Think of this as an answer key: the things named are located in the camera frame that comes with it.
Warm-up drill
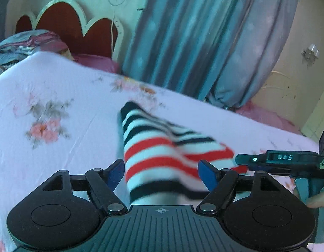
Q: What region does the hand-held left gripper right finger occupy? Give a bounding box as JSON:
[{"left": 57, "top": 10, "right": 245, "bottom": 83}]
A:
[{"left": 197, "top": 160, "right": 282, "bottom": 214}]

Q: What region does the pink floral bed sheet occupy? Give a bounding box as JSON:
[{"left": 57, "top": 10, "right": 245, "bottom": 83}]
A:
[{"left": 0, "top": 51, "right": 320, "bottom": 252}]

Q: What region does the person's right hand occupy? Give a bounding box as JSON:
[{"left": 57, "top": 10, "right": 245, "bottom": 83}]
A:
[{"left": 293, "top": 186, "right": 324, "bottom": 216}]

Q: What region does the blue grey curtain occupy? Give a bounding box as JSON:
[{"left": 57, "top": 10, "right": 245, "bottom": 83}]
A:
[{"left": 121, "top": 0, "right": 302, "bottom": 110}]

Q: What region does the red black striped white sweater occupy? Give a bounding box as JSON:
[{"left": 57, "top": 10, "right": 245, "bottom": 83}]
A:
[{"left": 117, "top": 100, "right": 248, "bottom": 208}]

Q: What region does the white wall cable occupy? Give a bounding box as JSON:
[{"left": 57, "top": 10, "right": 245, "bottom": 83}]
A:
[{"left": 262, "top": 69, "right": 292, "bottom": 91}]

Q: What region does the pink pillow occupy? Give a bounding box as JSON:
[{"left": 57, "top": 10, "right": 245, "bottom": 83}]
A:
[{"left": 72, "top": 53, "right": 121, "bottom": 74}]

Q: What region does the grey pink folded blanket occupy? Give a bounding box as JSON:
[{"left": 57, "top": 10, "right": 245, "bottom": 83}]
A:
[{"left": 0, "top": 29, "right": 71, "bottom": 68}]

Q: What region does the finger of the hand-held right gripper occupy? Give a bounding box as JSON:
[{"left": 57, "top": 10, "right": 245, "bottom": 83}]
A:
[{"left": 235, "top": 150, "right": 320, "bottom": 175}]

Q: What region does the pink cloth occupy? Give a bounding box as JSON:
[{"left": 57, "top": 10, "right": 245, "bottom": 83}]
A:
[{"left": 233, "top": 101, "right": 304, "bottom": 136}]

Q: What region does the metal wall hook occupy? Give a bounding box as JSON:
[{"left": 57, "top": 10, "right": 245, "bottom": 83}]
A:
[{"left": 302, "top": 43, "right": 320, "bottom": 61}]

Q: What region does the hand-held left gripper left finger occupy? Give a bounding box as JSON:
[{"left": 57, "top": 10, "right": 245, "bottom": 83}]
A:
[{"left": 42, "top": 159, "right": 128, "bottom": 214}]

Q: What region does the red scalloped headboard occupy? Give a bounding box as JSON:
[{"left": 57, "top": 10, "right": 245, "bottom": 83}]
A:
[{"left": 13, "top": 0, "right": 126, "bottom": 67}]

